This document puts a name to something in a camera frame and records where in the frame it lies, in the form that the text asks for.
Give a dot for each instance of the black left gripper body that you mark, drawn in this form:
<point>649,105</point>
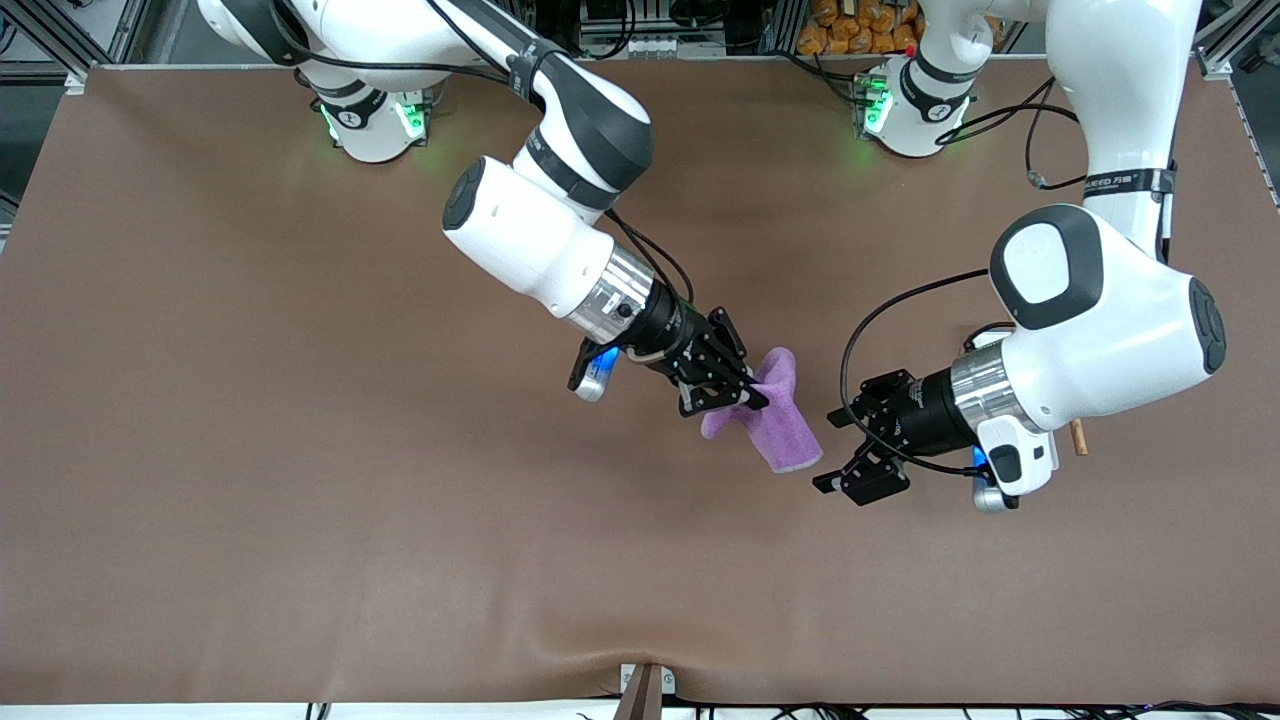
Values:
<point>922,411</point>

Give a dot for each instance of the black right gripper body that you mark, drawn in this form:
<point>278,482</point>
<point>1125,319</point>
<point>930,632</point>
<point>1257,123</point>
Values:
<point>672,327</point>

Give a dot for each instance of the purple towel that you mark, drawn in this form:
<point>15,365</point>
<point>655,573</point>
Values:
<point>780,430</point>

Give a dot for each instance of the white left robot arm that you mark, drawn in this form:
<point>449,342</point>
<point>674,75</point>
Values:
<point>1110,330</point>

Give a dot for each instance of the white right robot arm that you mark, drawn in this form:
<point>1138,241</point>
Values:
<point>520,230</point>

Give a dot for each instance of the orange snack bags pile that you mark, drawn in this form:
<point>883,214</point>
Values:
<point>850,35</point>

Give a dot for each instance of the brown table cover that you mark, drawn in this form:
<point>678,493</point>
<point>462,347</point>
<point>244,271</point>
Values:
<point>300,450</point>

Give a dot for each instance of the metal clamp bracket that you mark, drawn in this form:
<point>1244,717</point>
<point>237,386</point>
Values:
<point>642,695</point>

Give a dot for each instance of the aluminium frame post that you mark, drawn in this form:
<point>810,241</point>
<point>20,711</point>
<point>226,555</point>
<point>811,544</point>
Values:
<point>90,45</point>
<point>1228,40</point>

